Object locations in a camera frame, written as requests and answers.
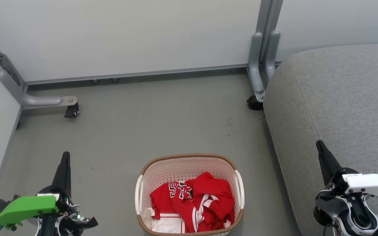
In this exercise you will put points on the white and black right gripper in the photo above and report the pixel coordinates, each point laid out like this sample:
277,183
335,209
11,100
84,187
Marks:
369,183

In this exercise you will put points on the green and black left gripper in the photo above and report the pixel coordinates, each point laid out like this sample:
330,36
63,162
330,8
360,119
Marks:
28,206

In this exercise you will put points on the red jersey with black lettering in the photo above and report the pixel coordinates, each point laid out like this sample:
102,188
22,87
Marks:
172,200

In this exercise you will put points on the red shorts with elastic waistband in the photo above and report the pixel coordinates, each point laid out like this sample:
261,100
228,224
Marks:
213,200

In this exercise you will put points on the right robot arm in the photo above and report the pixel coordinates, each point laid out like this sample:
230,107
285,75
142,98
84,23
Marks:
353,216

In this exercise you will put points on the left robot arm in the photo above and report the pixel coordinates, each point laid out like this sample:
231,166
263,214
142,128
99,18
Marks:
48,227

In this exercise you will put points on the grey fabric sofa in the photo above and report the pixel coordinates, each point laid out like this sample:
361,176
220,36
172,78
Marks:
336,105

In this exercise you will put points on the black caster under leg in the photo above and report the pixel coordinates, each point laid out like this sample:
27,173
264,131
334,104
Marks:
72,111

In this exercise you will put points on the white perforated laundry basket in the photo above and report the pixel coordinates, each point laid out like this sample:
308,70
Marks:
162,173

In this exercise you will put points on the black caster under post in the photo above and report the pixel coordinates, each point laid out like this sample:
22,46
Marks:
254,103

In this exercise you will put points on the grey partition bottom rail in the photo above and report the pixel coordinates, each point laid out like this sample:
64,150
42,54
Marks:
136,72

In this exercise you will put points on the grey partition post with feet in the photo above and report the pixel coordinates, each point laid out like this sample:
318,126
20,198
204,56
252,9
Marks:
262,55

